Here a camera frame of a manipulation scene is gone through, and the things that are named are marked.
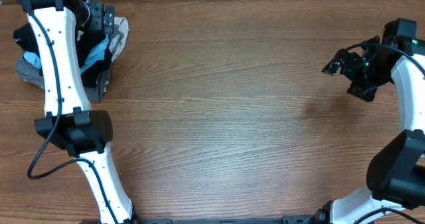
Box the black t-shirt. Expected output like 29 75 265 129
13 23 111 88

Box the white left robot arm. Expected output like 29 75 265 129
17 0 140 223

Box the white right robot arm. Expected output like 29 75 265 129
306 35 424 223

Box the light blue printed t-shirt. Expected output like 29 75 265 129
23 35 109 74

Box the grey folded garment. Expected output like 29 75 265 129
15 53 110 102

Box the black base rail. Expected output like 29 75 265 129
127 215 314 224

